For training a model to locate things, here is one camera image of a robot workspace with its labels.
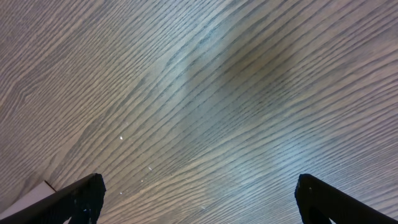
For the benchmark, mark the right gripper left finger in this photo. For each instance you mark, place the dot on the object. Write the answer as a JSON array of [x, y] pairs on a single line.
[[80, 202]]

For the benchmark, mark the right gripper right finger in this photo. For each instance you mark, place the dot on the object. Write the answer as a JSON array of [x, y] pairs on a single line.
[[319, 202]]

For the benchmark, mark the white cardboard box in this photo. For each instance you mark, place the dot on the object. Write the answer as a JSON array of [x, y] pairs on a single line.
[[38, 193]]

